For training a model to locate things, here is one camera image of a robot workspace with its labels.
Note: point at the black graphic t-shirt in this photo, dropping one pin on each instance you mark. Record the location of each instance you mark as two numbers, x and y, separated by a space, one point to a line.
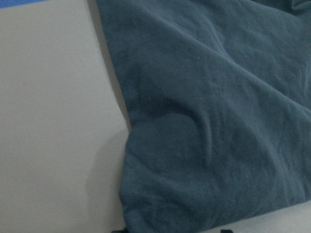
218 94

